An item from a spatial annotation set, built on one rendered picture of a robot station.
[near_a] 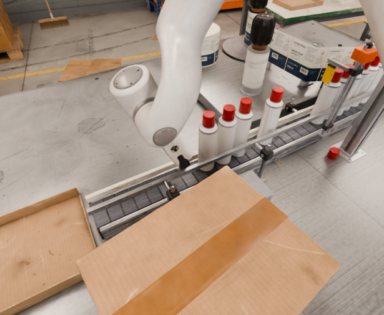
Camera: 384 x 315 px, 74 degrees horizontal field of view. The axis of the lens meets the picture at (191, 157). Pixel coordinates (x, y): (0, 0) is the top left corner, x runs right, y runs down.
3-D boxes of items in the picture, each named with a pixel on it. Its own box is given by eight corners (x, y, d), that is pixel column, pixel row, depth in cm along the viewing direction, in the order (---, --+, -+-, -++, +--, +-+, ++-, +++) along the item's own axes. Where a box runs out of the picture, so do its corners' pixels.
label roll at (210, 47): (195, 45, 140) (195, 17, 129) (225, 56, 131) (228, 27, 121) (170, 59, 129) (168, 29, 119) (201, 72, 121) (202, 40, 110)
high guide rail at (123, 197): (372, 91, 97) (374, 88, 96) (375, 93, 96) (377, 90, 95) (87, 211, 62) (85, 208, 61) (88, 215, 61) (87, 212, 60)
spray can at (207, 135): (208, 157, 83) (212, 105, 68) (217, 168, 80) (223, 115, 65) (194, 163, 81) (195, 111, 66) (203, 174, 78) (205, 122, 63)
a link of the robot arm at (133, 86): (181, 124, 55) (164, 101, 61) (155, 77, 45) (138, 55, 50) (148, 145, 55) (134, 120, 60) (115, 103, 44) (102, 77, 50)
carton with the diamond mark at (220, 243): (216, 230, 69) (226, 164, 49) (289, 310, 56) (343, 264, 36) (115, 307, 56) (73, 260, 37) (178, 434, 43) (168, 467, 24)
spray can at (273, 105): (264, 134, 91) (278, 82, 76) (274, 143, 88) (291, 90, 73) (253, 139, 89) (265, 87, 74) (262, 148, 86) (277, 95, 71)
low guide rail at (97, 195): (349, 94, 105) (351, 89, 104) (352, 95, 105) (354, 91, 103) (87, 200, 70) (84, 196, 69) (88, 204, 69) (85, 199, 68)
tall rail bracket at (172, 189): (171, 203, 77) (167, 167, 65) (182, 222, 73) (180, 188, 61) (162, 207, 76) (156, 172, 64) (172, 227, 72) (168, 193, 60)
